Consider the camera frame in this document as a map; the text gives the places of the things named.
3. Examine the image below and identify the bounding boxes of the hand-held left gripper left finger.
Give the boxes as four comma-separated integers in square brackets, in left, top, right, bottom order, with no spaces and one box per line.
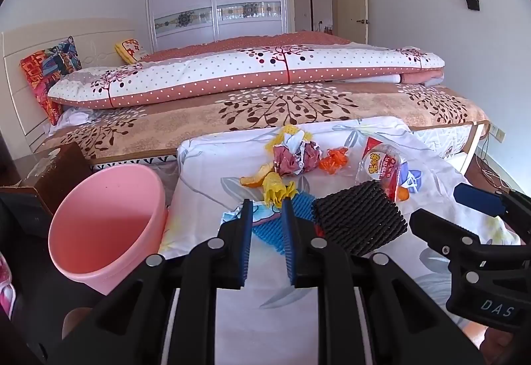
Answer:
[47,199,254,365]

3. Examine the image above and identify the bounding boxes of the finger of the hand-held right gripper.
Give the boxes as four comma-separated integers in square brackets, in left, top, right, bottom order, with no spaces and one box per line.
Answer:
[453,182,531,243]
[409,208,513,268]

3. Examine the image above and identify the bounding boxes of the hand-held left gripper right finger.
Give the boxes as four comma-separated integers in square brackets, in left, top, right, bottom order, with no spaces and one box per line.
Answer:
[281,199,486,365]

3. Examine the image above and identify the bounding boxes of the yellow plastic wrapper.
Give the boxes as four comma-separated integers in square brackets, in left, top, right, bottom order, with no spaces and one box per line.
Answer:
[262,172,298,208]

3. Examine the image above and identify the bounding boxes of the black foam fruit net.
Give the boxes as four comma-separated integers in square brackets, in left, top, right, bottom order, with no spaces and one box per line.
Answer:
[312,180,409,257]

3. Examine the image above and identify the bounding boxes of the clear red-label snack packet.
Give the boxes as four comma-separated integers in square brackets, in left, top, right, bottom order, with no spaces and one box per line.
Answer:
[356,137,409,200]

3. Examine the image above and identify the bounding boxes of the pink plastic bucket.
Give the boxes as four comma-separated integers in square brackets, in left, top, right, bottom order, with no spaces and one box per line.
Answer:
[47,164,169,296]

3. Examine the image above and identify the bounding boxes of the small orange peel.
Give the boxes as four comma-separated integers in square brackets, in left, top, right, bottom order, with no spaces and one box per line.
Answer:
[241,161,283,188]

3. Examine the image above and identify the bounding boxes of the white quilted mattress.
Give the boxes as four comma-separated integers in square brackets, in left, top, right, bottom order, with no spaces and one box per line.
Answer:
[89,122,478,172]

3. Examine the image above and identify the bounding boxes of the crumpled maroon paper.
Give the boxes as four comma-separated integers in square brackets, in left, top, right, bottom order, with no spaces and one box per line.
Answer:
[273,141,323,177]

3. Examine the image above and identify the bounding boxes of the white floral table cloth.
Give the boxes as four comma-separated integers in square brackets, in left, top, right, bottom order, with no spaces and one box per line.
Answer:
[160,116,521,365]

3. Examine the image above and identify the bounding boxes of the orange plastic wrapper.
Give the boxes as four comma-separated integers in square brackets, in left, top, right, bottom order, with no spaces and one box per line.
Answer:
[319,146,351,175]

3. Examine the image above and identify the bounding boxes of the white crumpled tissue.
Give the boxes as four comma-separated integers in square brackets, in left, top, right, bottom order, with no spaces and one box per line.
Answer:
[286,132,306,155]

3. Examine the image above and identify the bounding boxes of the yellow mesh wrapper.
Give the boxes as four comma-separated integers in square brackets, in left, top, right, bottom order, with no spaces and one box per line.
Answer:
[265,125,305,154]

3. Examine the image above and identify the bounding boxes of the pink folded blanket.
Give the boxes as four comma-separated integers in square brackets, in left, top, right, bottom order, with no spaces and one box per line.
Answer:
[400,72,444,88]

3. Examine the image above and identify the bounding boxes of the brown leaf-print blanket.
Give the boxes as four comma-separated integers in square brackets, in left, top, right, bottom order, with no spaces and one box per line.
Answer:
[39,83,490,166]

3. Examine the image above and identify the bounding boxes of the white dotted tree-print quilt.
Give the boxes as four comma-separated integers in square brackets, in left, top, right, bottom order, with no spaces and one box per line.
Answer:
[47,32,446,110]

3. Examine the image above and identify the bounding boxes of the brown cardboard box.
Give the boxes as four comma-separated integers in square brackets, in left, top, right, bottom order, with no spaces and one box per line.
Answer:
[21,141,94,216]

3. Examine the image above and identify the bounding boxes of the white crumpled sheet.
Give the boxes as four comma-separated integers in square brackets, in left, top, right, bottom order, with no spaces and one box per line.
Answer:
[58,108,97,127]

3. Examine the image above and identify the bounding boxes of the yellow floral pillow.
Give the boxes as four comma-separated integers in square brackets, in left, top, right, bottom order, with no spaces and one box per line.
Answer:
[115,39,148,64]

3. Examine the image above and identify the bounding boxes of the dark wooden nightstand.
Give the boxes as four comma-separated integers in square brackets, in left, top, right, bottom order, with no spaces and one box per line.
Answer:
[0,153,52,204]

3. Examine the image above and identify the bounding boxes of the pink patterned cloth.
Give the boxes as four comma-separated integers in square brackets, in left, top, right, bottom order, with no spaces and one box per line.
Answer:
[0,253,17,310]

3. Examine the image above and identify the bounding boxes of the cream wooden headboard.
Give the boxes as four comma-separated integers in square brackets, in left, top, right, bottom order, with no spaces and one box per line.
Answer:
[2,18,137,150]

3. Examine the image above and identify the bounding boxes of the colourful patterned pillow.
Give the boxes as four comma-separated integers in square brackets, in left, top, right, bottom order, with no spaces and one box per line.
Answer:
[19,36,83,126]

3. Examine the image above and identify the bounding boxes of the floor cables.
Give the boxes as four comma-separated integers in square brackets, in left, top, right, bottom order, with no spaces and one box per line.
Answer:
[476,153,519,192]

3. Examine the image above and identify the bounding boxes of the white bed frame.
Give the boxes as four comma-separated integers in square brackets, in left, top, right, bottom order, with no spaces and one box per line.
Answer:
[454,122,490,175]

